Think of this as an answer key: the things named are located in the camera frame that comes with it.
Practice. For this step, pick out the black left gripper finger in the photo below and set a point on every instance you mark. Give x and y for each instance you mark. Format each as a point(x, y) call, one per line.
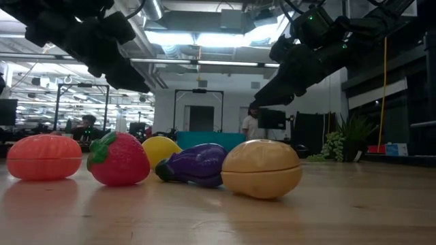
point(126, 80)
point(96, 70)

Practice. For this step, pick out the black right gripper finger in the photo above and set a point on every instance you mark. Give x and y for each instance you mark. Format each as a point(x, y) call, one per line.
point(277, 93)

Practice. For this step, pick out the yellow toy lemon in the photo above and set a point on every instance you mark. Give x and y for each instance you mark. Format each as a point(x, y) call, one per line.
point(158, 149)

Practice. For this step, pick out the tan toy potato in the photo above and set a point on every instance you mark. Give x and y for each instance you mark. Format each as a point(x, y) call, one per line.
point(262, 170)

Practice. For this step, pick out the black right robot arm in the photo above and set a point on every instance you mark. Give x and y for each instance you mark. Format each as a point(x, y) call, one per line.
point(378, 22)

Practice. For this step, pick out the person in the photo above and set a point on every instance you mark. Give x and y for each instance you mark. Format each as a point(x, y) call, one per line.
point(88, 122)
point(252, 127)

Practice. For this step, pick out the black panel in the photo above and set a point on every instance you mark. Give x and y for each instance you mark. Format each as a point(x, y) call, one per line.
point(313, 131)

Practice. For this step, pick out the ceiling light tube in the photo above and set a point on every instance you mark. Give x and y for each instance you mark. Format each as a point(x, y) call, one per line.
point(221, 63)

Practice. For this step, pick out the blue plastic tub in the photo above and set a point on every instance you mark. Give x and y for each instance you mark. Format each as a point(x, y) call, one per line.
point(211, 140)

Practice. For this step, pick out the large red toy strawberry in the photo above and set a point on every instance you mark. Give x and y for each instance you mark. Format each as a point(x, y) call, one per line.
point(122, 163)

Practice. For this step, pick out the grey ceiling box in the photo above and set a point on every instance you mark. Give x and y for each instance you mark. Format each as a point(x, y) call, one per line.
point(231, 18)

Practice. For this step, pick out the potted succulent plant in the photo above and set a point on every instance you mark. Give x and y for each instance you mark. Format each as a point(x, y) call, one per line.
point(351, 149)

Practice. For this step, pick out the dark computer monitor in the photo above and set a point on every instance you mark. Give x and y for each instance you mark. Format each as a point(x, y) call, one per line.
point(8, 112)

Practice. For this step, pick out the orange toy fruit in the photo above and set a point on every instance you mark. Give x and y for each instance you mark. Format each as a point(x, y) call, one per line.
point(44, 156)

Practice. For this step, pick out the red container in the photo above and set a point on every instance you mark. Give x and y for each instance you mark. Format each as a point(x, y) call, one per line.
point(376, 149)

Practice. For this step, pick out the purple toy eggplant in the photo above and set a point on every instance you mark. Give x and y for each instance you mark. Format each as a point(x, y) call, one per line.
point(201, 163)

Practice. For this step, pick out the blue and white box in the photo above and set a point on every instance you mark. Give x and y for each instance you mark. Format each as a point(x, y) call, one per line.
point(396, 149)

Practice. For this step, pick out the black metal frame stand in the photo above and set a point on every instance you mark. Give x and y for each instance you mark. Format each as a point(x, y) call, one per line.
point(83, 85)
point(199, 90)

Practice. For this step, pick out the black wall monitor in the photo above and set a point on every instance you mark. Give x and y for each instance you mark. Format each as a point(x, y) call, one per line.
point(274, 119)

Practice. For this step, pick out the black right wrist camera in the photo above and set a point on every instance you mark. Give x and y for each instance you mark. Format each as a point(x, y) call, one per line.
point(315, 27)

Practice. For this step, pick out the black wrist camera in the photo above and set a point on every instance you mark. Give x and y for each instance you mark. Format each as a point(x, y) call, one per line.
point(315, 27)
point(117, 29)

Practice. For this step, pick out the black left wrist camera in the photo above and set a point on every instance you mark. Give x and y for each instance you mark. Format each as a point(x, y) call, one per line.
point(117, 29)

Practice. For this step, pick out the silver ventilation duct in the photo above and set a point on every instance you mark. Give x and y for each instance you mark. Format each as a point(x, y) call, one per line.
point(153, 8)

